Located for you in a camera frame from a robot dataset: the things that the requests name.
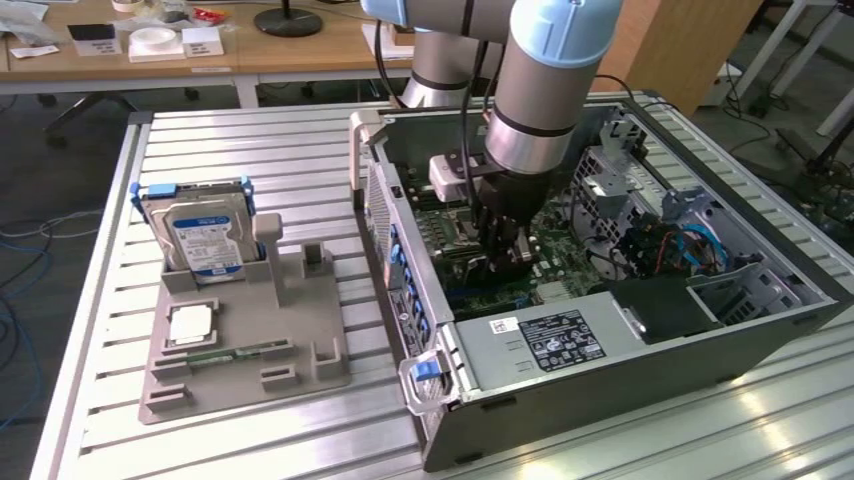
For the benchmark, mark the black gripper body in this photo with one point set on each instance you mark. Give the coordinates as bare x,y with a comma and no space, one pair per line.
514,195

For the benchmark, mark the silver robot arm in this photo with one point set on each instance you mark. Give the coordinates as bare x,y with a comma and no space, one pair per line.
541,100

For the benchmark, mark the CPU socket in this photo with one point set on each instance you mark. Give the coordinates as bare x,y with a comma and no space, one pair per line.
461,227

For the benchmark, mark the green motherboard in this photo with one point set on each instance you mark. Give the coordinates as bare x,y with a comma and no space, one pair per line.
567,255

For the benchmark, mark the silver chipset heatsink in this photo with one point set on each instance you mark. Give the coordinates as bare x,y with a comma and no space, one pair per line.
550,293

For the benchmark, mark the tall metal disk bay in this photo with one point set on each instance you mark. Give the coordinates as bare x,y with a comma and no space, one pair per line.
621,200

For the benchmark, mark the grey power supply unit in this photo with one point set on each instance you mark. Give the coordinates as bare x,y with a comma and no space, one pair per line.
507,350

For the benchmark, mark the black open PC case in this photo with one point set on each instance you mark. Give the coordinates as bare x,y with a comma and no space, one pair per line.
601,400

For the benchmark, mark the white paper stack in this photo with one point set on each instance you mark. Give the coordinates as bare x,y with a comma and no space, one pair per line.
390,47

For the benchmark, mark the low metal disk bay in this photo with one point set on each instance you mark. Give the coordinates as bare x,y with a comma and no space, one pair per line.
754,295

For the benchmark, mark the wooden cabinet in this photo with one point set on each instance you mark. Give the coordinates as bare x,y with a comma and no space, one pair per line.
681,50

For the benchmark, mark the hard disk in blue caddy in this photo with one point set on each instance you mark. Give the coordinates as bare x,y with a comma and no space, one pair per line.
200,240

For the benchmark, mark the grey parts rack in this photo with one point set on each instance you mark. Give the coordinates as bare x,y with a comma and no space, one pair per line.
267,390

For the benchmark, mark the green RAM stick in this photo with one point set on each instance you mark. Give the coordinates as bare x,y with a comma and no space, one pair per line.
227,354

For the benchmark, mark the black round lamp base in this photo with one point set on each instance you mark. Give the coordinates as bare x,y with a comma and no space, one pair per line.
288,24

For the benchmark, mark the silver CPU chip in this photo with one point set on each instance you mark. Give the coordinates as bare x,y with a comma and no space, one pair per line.
188,326

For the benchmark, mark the small white box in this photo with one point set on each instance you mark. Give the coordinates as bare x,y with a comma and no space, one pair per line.
202,44

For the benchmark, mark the red small item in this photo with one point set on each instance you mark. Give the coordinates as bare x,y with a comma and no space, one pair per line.
207,16

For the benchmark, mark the white flat box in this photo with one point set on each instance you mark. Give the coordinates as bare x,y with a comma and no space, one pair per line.
156,55

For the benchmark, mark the white tape roll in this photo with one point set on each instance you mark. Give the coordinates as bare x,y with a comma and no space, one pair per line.
152,37

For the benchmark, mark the black chair base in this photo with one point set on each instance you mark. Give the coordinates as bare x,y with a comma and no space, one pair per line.
90,110

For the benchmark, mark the beige tape roll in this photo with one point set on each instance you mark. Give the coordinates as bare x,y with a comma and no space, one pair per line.
126,6

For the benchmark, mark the white box black top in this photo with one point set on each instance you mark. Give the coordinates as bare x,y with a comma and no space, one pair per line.
94,40

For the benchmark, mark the white paper card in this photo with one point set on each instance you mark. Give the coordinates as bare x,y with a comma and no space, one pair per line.
34,51

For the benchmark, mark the clear plastic bag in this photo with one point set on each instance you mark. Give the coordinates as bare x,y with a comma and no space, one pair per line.
27,22

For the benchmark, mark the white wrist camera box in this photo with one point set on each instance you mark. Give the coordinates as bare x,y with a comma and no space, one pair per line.
454,180

